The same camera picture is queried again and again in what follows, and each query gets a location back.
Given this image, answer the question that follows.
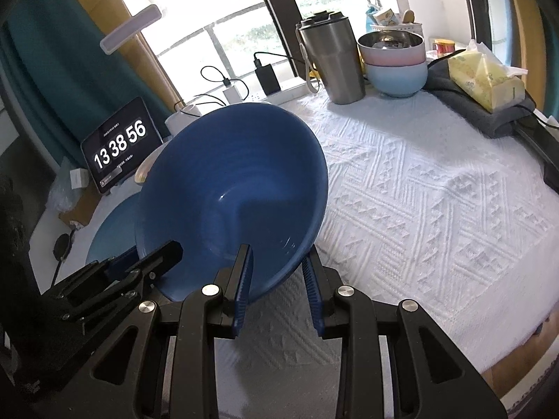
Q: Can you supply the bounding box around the grey folded cloth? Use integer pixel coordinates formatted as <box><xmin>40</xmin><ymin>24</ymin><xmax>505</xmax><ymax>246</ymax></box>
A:
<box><xmin>426</xmin><ymin>59</ymin><xmax>537</xmax><ymax>139</ymax></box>

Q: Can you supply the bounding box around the blue plate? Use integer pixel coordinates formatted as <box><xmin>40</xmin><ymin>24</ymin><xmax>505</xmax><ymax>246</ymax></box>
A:
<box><xmin>85</xmin><ymin>192</ymin><xmax>143</xmax><ymax>267</ymax></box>

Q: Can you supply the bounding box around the white basket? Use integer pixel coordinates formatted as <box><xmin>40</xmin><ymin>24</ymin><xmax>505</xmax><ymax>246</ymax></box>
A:
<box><xmin>369</xmin><ymin>22</ymin><xmax>424</xmax><ymax>36</ymax></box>

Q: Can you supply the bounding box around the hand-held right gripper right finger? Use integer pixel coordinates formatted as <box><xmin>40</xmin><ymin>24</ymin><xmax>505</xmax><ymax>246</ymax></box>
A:
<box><xmin>302</xmin><ymin>249</ymin><xmax>507</xmax><ymax>419</ymax></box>

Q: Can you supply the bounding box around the cream bowl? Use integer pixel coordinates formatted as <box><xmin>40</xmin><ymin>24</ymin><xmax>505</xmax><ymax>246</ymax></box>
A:
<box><xmin>135</xmin><ymin>146</ymin><xmax>169</xmax><ymax>184</ymax></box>

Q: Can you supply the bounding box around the white power strip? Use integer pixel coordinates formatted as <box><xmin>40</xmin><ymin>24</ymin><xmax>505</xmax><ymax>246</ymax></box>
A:
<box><xmin>227</xmin><ymin>79</ymin><xmax>326</xmax><ymax>105</ymax></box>

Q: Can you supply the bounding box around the light blue bowl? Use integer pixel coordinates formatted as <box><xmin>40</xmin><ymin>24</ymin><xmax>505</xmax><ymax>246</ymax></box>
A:
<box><xmin>364</xmin><ymin>62</ymin><xmax>429</xmax><ymax>98</ymax></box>

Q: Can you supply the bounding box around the dark door frame post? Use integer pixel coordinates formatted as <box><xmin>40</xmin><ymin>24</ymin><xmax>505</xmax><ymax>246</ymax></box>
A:
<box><xmin>249</xmin><ymin>0</ymin><xmax>315</xmax><ymax>83</ymax></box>
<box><xmin>460</xmin><ymin>0</ymin><xmax>499</xmax><ymax>49</ymax></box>

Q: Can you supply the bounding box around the steel tumbler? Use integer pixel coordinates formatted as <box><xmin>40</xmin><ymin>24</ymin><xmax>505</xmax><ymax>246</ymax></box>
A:
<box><xmin>296</xmin><ymin>10</ymin><xmax>366</xmax><ymax>105</ymax></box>

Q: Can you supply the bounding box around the tablet showing clock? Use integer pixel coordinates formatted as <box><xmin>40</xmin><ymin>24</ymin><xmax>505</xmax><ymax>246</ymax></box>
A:
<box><xmin>80</xmin><ymin>97</ymin><xmax>164</xmax><ymax>195</ymax></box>

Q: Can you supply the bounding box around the yellow tissue pack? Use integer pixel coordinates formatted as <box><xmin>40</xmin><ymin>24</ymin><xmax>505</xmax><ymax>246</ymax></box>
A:
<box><xmin>448</xmin><ymin>39</ymin><xmax>529</xmax><ymax>113</ymax></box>

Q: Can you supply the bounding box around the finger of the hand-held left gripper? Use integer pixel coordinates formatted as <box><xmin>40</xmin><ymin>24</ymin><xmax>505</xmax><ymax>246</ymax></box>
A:
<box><xmin>41</xmin><ymin>248</ymin><xmax>140</xmax><ymax>310</ymax></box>
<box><xmin>105</xmin><ymin>240</ymin><xmax>184</xmax><ymax>297</ymax></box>

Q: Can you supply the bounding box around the clear plastic bag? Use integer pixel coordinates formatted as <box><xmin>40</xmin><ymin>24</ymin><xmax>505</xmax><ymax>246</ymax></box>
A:
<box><xmin>48</xmin><ymin>157</ymin><xmax>88</xmax><ymax>210</ymax></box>

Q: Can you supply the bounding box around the cardboard box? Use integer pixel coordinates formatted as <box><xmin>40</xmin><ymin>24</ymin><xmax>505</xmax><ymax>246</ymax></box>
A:
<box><xmin>59</xmin><ymin>183</ymin><xmax>103</xmax><ymax>228</ymax></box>

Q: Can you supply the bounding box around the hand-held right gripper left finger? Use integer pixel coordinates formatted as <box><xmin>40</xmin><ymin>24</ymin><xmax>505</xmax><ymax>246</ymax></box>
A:
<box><xmin>89</xmin><ymin>244</ymin><xmax>255</xmax><ymax>419</ymax></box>

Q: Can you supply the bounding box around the pale pink bowl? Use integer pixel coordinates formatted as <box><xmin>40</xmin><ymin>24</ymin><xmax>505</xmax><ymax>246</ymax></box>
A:
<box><xmin>359</xmin><ymin>46</ymin><xmax>426</xmax><ymax>66</ymax></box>

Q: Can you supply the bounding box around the black charger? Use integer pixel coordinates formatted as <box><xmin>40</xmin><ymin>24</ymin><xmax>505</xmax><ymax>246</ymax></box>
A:
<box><xmin>254</xmin><ymin>65</ymin><xmax>281</xmax><ymax>95</ymax></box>

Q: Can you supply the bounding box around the white desk lamp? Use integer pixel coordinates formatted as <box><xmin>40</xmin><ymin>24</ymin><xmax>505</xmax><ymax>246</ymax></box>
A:
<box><xmin>100</xmin><ymin>4</ymin><xmax>206</xmax><ymax>140</ymax></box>

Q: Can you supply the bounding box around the white charger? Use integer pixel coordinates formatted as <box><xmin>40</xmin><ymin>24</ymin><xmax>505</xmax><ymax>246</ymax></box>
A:
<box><xmin>223</xmin><ymin>86</ymin><xmax>251</xmax><ymax>105</ymax></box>

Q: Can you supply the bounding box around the balcony railing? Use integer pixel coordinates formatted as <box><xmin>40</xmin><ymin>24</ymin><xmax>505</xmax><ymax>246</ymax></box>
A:
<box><xmin>153</xmin><ymin>0</ymin><xmax>385</xmax><ymax>79</ymax></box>

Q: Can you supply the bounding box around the small printed carton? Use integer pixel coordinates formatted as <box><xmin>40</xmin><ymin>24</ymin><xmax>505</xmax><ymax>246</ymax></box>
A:
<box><xmin>371</xmin><ymin>8</ymin><xmax>400</xmax><ymax>27</ymax></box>

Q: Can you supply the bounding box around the black cable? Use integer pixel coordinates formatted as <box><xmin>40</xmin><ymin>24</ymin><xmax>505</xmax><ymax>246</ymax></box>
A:
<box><xmin>201</xmin><ymin>65</ymin><xmax>232</xmax><ymax>90</ymax></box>
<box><xmin>530</xmin><ymin>111</ymin><xmax>559</xmax><ymax>132</ymax></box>
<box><xmin>253</xmin><ymin>51</ymin><xmax>302</xmax><ymax>68</ymax></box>

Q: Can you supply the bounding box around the black round pouch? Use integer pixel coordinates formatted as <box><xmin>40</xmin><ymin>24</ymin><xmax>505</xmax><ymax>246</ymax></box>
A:
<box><xmin>52</xmin><ymin>233</ymin><xmax>73</xmax><ymax>260</ymax></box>

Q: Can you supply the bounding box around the dark blue bowl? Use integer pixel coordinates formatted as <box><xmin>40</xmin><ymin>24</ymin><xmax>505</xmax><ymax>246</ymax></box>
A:
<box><xmin>135</xmin><ymin>102</ymin><xmax>329</xmax><ymax>304</ymax></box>

